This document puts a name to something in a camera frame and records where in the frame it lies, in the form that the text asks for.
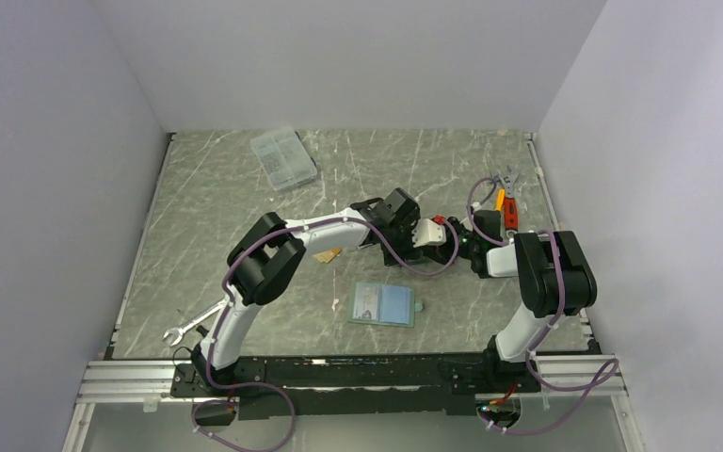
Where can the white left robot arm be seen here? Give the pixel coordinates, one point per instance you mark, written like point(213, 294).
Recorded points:
point(265, 260)

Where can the red adjustable wrench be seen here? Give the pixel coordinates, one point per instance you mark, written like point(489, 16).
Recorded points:
point(509, 212)

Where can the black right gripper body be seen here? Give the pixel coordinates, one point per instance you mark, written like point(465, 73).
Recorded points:
point(467, 244)

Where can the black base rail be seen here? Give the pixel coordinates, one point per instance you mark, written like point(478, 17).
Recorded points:
point(452, 383)

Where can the green card holder wallet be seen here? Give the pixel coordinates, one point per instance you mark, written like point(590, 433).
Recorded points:
point(397, 306)

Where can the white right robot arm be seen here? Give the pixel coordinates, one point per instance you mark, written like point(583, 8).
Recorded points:
point(554, 278)

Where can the clear plastic organizer box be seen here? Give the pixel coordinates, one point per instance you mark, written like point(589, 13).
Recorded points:
point(283, 158)

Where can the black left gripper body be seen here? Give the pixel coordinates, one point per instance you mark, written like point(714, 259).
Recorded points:
point(400, 239)

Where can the orange small screwdriver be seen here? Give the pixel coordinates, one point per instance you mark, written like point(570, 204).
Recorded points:
point(499, 199)

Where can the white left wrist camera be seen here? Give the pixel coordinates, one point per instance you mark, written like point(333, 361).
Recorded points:
point(428, 232)

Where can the aluminium frame rail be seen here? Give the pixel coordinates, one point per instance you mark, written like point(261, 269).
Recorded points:
point(142, 383)

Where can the silver open-end wrench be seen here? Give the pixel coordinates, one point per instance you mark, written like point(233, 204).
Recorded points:
point(173, 337)

